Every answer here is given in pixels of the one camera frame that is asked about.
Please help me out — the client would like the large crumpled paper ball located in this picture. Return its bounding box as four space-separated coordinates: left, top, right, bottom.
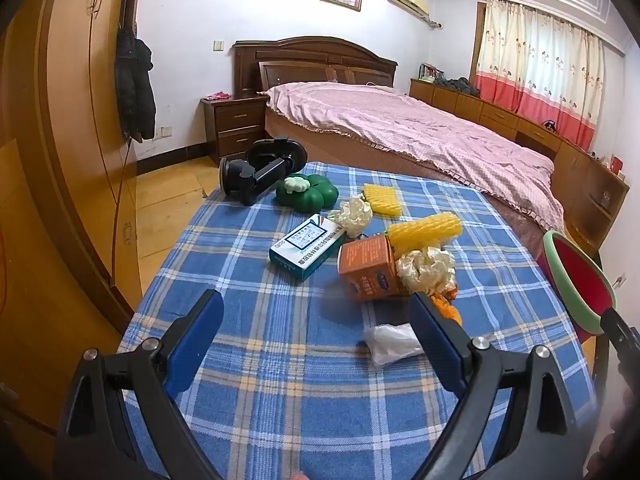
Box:
395 246 457 297

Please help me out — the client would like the orange toy under paper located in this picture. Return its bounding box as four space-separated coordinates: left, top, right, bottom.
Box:
429 285 463 327

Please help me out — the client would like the yellow toy corn cob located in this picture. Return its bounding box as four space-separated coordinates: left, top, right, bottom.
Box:
386 211 463 257

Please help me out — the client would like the white plastic bag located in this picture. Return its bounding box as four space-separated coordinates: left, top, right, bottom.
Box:
362 323 425 367

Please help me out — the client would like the long low wooden cabinet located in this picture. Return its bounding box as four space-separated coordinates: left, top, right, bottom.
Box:
409 78 630 256

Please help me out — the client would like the cream and red curtain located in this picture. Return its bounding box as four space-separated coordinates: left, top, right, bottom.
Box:
472 0 607 153

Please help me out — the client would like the small crumpled paper ball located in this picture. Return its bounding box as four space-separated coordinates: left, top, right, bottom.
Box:
327 196 373 238

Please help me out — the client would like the orange carton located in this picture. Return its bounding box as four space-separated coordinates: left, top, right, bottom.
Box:
337 233 401 303

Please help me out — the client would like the blue plaid tablecloth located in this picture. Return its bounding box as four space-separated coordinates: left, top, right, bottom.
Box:
116 161 601 480

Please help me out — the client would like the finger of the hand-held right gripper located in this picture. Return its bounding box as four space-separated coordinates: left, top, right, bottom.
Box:
600 307 640 363

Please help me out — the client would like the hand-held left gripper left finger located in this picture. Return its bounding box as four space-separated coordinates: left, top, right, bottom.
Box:
52 289 224 480

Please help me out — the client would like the yellow foam net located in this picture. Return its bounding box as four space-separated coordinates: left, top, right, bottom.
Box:
362 183 404 219

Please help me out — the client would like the light wooden wardrobe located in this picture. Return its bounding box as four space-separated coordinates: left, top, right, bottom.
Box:
0 0 146 461

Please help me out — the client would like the dark wooden bed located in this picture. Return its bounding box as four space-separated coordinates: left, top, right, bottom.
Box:
232 36 556 261

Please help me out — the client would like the dark clothes pile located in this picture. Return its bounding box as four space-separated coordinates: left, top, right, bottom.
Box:
434 76 481 97

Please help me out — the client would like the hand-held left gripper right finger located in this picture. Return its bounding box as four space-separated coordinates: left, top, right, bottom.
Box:
409 291 596 480

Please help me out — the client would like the pink bedspread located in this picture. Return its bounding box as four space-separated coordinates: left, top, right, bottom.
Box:
265 81 566 233

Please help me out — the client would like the dark wooden nightstand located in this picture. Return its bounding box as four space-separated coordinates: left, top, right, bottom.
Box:
200 94 269 159

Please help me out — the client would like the black jacket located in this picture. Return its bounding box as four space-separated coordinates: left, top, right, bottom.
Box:
114 22 157 143

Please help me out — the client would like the green bin with red inside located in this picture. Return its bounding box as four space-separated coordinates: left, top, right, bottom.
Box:
542 230 618 338

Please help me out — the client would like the blue and white carton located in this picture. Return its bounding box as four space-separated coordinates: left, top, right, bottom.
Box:
269 213 346 282

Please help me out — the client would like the black suction phone mount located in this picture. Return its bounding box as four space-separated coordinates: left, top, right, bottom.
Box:
218 136 307 207

